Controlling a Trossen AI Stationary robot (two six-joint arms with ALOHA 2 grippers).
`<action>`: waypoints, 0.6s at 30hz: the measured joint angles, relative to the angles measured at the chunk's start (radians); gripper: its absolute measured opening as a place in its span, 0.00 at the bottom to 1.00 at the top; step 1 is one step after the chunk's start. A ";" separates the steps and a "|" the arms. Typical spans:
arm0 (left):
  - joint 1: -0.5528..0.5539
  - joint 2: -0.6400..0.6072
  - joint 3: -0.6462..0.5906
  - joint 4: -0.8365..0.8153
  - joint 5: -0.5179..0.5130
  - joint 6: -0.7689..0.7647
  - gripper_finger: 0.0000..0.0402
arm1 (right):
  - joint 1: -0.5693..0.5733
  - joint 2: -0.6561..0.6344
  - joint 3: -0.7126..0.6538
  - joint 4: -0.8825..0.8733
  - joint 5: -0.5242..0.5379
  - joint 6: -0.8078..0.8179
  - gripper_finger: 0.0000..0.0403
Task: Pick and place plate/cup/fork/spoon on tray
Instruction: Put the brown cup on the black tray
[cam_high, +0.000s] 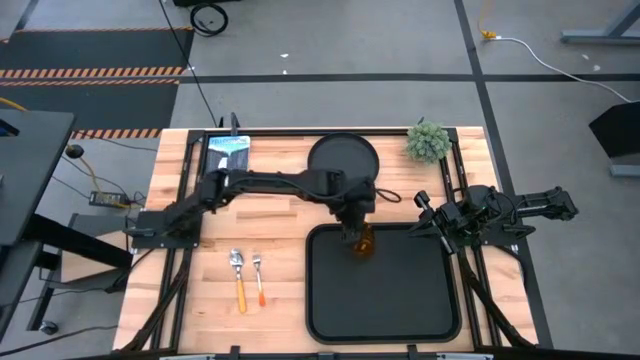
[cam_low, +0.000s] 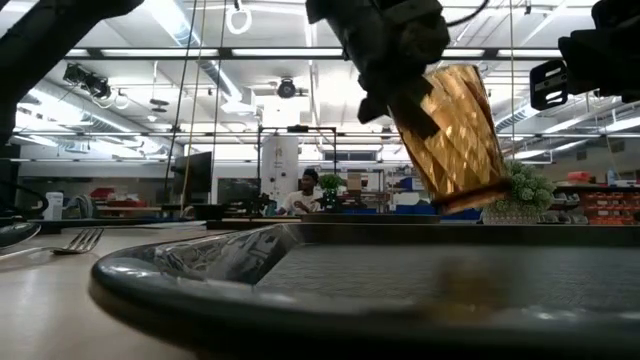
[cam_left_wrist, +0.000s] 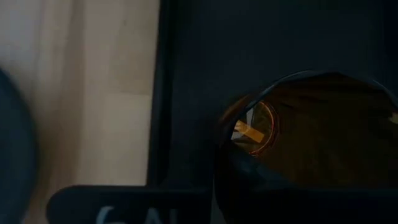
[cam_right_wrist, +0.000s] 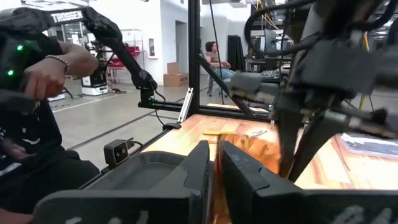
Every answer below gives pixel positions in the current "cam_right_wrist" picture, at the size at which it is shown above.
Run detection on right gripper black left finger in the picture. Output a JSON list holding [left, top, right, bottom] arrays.
[[34, 140, 211, 224]]

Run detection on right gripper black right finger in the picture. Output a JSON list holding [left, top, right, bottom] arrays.
[[220, 140, 398, 224]]

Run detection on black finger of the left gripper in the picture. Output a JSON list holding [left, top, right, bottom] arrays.
[[275, 105, 305, 179], [287, 113, 349, 183]]

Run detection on person's forearm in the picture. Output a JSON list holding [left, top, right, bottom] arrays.
[[57, 40, 99, 77]]

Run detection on blue white patterned plate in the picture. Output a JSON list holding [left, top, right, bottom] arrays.
[[337, 132, 398, 161]]

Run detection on silver metal utensil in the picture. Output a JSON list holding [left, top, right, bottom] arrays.
[[244, 129, 268, 139]]

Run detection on black keyboard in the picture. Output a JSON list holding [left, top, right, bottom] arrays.
[[260, 69, 282, 80]]

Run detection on black folded curtain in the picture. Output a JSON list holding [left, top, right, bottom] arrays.
[[227, 34, 247, 72]]

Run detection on silver metal bar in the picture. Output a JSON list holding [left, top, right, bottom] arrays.
[[177, 86, 195, 124]]

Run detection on seated person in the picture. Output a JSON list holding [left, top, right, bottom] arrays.
[[204, 40, 236, 97]]

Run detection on large cardboard box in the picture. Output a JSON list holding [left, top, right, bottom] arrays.
[[163, 72, 190, 88]]

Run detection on small cardboard box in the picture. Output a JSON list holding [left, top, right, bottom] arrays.
[[167, 61, 180, 75]]

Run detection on white black machine base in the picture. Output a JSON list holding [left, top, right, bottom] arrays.
[[81, 67, 109, 96]]

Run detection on red storage bins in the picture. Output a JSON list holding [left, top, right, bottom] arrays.
[[107, 43, 141, 69]]

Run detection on person's hand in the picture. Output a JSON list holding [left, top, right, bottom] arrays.
[[23, 65, 68, 101]]

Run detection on yellow hanging cable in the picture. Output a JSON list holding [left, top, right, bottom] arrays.
[[358, 30, 371, 111]]

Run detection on small black table camera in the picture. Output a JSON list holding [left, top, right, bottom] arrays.
[[103, 139, 130, 167]]

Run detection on black arm base cable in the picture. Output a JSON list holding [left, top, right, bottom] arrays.
[[154, 89, 182, 131]]

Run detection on black aluminium frame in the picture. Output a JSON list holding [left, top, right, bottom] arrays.
[[138, 0, 274, 122]]

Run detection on black hanging cable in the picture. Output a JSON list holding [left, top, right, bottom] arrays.
[[208, 0, 226, 105]]

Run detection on white wire shelf rack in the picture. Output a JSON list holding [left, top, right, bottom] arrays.
[[120, 29, 146, 74]]

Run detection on beaded bracelet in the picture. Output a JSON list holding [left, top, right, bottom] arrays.
[[45, 54, 70, 75]]

